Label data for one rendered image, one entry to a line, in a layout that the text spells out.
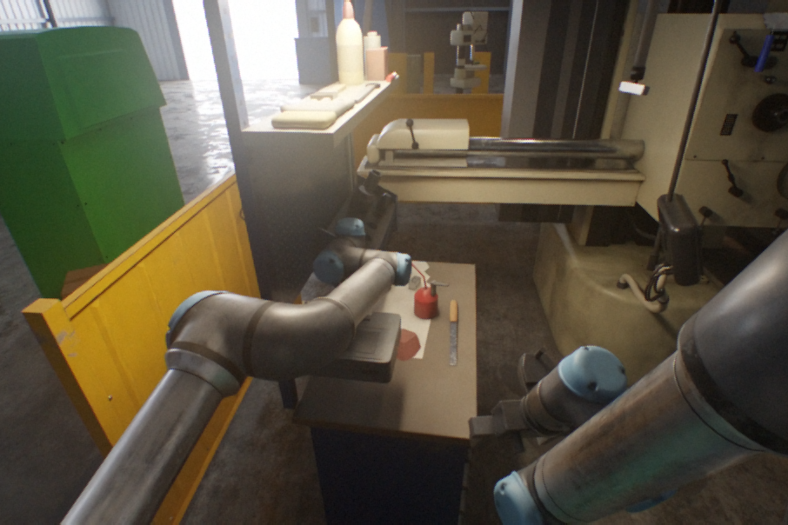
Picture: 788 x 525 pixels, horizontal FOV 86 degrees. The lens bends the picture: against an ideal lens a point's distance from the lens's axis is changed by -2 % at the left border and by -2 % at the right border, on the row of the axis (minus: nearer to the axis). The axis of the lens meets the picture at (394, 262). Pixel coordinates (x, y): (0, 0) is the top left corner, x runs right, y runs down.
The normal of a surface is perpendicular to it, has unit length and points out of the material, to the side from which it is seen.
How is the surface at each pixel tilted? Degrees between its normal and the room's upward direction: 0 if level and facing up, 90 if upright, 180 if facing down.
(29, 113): 80
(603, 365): 25
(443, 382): 0
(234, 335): 51
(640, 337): 90
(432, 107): 90
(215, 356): 41
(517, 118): 90
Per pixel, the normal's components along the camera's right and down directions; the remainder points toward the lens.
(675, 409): -0.96, 0.11
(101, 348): 1.00, 0.04
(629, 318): -0.43, 0.46
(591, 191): -0.09, 0.50
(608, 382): 0.15, -0.60
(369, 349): -0.01, -0.87
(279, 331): 0.21, -0.39
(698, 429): -0.75, 0.43
